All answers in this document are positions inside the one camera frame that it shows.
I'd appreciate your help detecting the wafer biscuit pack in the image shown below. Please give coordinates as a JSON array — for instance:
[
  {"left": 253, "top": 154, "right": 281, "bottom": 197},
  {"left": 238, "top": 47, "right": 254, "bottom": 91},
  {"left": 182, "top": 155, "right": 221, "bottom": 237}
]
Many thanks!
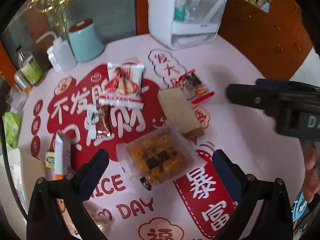
[{"left": 157, "top": 87, "right": 204, "bottom": 139}]

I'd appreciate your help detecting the pink printed tablecloth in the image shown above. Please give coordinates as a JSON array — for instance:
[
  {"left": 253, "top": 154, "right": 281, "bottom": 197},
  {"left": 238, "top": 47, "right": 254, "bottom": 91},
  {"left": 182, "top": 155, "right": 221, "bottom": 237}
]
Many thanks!
[{"left": 18, "top": 35, "right": 304, "bottom": 239}]

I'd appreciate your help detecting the red dark snack packet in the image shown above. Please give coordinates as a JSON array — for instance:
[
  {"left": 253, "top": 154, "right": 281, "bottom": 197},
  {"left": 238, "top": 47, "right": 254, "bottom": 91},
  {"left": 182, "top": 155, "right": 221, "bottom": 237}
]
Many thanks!
[{"left": 175, "top": 69, "right": 215, "bottom": 105}]

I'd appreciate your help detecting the white orange snack stick pack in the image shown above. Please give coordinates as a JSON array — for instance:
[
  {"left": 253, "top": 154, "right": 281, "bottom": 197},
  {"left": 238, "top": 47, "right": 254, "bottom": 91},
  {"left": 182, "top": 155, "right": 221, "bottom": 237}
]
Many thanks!
[{"left": 54, "top": 131, "right": 72, "bottom": 180}]

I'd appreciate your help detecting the rice puff cake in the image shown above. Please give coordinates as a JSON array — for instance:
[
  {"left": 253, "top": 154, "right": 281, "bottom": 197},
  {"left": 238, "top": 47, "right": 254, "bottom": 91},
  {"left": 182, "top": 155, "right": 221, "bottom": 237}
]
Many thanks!
[{"left": 83, "top": 200, "right": 114, "bottom": 236}]

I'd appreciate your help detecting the translucent squeeze bottle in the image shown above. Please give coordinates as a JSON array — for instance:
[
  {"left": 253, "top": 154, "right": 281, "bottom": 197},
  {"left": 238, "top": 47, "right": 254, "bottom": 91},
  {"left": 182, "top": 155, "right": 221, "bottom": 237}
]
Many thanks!
[{"left": 36, "top": 31, "right": 77, "bottom": 72}]

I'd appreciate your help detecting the small green yellow packet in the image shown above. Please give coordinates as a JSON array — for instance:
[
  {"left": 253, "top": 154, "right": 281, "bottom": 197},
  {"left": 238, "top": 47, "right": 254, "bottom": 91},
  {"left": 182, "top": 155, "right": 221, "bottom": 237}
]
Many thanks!
[{"left": 45, "top": 151, "right": 55, "bottom": 170}]

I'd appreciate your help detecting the glass bottle green label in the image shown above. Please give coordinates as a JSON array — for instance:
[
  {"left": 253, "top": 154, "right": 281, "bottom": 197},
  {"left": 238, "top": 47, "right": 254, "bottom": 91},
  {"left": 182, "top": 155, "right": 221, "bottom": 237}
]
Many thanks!
[{"left": 16, "top": 45, "right": 44, "bottom": 85}]

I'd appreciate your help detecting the small dark candy packet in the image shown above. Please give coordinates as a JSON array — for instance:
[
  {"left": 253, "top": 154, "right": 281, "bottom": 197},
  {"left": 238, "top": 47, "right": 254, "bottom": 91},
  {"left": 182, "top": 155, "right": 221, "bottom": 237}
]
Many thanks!
[{"left": 87, "top": 104, "right": 111, "bottom": 140}]

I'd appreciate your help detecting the white desktop organizer box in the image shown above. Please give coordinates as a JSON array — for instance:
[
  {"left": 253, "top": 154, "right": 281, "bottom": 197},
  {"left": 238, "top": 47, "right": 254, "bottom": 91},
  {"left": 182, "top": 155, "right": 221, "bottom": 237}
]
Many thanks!
[{"left": 148, "top": 0, "right": 228, "bottom": 50}]

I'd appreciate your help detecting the clear drinking glass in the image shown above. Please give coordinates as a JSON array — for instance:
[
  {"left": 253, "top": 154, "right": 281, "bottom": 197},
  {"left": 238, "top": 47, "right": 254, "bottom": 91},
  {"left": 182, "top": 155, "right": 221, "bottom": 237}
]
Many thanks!
[{"left": 6, "top": 85, "right": 28, "bottom": 112}]

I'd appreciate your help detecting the small spice jar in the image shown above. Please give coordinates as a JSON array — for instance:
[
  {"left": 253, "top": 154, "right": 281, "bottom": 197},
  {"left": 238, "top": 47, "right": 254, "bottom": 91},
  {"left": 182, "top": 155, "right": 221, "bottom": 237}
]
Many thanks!
[{"left": 14, "top": 70, "right": 31, "bottom": 94}]

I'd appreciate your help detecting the green tissue pack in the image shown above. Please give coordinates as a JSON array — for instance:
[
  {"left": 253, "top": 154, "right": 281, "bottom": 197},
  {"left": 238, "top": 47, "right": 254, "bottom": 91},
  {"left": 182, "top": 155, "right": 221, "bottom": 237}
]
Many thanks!
[{"left": 3, "top": 112, "right": 22, "bottom": 148}]

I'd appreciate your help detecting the light blue canister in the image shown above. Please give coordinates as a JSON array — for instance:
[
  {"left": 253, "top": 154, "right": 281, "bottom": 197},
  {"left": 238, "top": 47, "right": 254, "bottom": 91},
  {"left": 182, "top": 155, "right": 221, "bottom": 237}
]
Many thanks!
[{"left": 68, "top": 18, "right": 104, "bottom": 62}]

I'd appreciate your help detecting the person right hand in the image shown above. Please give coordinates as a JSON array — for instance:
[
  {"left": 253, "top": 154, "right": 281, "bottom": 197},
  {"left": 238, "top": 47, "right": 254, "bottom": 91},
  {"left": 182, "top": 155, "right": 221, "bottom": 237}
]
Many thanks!
[{"left": 302, "top": 142, "right": 319, "bottom": 203}]

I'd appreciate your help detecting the brown cracker pack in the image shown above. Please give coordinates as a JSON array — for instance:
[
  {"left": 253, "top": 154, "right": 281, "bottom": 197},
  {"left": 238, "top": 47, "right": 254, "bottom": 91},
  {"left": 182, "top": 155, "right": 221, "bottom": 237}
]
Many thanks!
[{"left": 116, "top": 126, "right": 206, "bottom": 192}]

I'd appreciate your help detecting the white plastic storage bin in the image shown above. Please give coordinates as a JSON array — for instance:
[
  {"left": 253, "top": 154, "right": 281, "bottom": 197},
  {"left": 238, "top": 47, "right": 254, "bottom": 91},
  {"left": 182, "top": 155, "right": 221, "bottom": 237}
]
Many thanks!
[{"left": 1, "top": 146, "right": 46, "bottom": 239}]

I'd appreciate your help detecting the white pill bottle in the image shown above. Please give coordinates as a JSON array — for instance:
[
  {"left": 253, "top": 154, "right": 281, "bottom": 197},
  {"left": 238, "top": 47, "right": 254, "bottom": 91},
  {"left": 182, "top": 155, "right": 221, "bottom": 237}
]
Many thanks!
[{"left": 47, "top": 48, "right": 62, "bottom": 72}]

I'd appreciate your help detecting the red white jujube snack bag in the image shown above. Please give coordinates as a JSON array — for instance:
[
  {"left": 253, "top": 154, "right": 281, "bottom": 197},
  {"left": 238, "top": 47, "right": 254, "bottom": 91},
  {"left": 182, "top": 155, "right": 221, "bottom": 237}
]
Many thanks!
[{"left": 99, "top": 62, "right": 144, "bottom": 109}]

